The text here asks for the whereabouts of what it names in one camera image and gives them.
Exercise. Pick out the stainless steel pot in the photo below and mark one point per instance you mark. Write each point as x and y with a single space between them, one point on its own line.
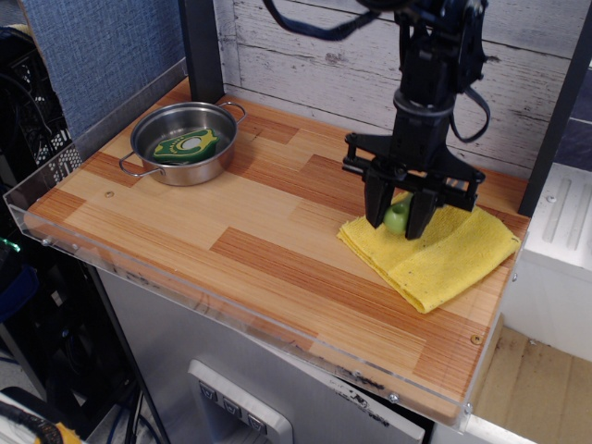
173 120

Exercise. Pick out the white ribbed box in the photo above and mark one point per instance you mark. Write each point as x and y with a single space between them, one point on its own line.
559 234

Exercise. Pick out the green handled grey spatula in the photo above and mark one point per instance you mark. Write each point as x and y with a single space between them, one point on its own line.
397 215

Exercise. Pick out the green yellow toy in pot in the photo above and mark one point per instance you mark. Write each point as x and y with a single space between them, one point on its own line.
189 148

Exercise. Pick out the yellow folded cloth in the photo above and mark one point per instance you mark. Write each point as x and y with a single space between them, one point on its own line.
457 249

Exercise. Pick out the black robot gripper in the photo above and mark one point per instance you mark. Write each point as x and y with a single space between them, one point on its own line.
414 157

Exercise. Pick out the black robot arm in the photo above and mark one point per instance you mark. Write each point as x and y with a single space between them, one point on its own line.
441 56

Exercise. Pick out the silver toy fridge cabinet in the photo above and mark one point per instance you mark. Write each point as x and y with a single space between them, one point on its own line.
214 372

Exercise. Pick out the clear acrylic table guard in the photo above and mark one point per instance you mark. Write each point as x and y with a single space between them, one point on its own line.
257 249

